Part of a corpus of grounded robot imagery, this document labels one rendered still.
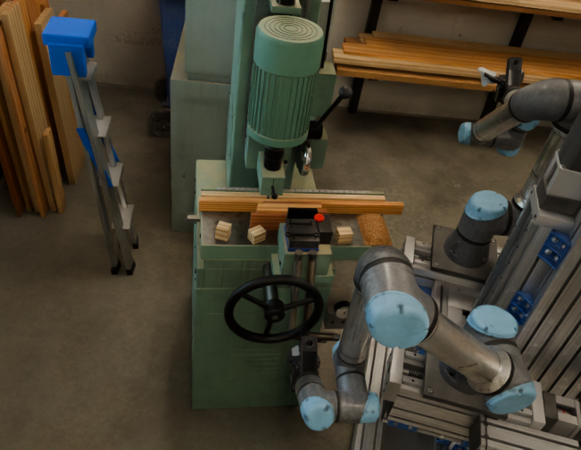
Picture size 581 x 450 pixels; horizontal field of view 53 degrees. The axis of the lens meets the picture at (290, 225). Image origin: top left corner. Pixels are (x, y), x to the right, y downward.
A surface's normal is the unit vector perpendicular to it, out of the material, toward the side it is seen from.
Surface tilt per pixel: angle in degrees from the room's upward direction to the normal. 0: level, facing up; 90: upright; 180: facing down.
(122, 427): 0
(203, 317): 90
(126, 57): 90
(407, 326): 85
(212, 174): 0
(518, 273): 90
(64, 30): 0
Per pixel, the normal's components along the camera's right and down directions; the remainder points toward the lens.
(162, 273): 0.13, -0.74
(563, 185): -0.22, 0.62
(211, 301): 0.12, 0.67
